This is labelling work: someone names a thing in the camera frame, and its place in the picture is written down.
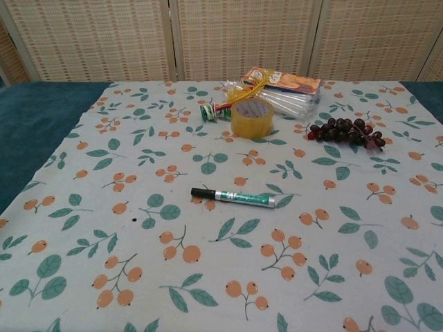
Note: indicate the black marker cap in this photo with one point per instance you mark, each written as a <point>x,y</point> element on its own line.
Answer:
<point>201,192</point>

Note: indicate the green silver marker body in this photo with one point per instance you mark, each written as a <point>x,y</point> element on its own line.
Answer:
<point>245,200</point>

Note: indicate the clear packing tape roll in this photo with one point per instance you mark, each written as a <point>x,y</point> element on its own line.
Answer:
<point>252,121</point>

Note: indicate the clear plastic straws pack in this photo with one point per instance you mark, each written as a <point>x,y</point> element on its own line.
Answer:
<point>294,102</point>

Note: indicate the orange biscuit box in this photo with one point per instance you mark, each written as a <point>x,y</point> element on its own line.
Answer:
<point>294,82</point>

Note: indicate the floral fruit print tablecloth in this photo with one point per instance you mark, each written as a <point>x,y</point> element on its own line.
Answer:
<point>138,242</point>

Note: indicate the dark red grape bunch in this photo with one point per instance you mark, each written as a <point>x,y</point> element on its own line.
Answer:
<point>337,131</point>

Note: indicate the woven bamboo folding screen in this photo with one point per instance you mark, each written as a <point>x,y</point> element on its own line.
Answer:
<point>104,38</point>

